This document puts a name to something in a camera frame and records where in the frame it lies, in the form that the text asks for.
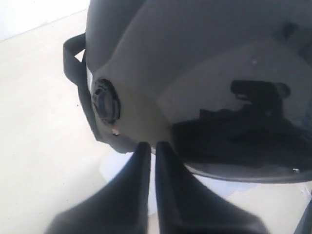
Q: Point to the white mannequin head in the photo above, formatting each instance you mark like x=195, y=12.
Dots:
x=280, y=206

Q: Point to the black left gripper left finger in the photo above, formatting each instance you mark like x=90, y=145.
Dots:
x=121, y=207

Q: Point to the black helmet with tinted visor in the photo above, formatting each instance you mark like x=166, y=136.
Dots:
x=227, y=83

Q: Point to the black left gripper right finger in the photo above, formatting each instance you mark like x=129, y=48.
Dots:
x=186, y=206

